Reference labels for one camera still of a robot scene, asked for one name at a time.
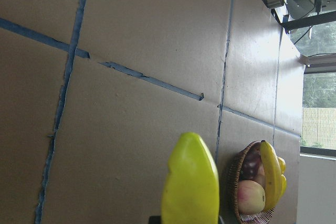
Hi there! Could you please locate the brown wicker basket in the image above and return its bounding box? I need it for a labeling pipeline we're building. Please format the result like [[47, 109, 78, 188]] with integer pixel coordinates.
[[225, 141, 275, 223]]

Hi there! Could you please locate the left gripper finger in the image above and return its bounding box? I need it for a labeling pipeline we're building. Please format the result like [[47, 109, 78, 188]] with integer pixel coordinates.
[[148, 216, 161, 224]]

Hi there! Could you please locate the yellow banana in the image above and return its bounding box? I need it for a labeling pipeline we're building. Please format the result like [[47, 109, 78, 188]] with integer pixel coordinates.
[[278, 156, 287, 198], [161, 132, 219, 223], [260, 141, 282, 211]]

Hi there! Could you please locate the dark red apple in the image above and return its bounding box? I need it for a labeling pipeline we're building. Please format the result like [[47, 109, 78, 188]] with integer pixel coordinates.
[[239, 145, 265, 180]]

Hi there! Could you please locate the pink white peach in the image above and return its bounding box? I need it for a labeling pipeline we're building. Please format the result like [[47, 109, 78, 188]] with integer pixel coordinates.
[[237, 180, 266, 215]]

